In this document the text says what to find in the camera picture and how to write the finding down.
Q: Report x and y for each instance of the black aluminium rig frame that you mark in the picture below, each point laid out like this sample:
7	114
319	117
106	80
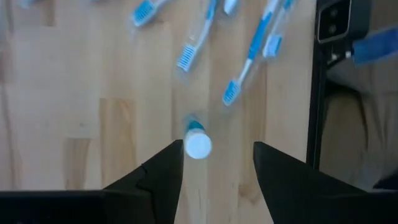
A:
315	109

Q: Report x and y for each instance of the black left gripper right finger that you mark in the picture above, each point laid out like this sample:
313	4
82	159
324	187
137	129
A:
295	199

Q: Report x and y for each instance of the teal mouthwash bottle white cap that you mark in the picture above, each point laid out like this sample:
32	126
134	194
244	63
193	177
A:
197	144

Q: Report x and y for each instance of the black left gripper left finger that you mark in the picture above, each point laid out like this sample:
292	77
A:
155	193

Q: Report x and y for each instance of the black table-level camera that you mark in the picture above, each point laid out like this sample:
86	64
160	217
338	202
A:
334	20

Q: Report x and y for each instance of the blue camera mount clamp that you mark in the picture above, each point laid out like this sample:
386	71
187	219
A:
376	46

